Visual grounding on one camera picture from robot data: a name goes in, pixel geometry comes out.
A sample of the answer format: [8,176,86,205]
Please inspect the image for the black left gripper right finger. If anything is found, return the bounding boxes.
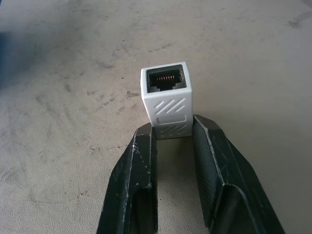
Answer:
[193,114,286,234]

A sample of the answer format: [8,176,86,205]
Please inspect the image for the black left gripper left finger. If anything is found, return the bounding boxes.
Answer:
[96,122,158,234]

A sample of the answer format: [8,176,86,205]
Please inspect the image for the white ethernet coupler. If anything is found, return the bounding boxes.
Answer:
[140,61,194,140]

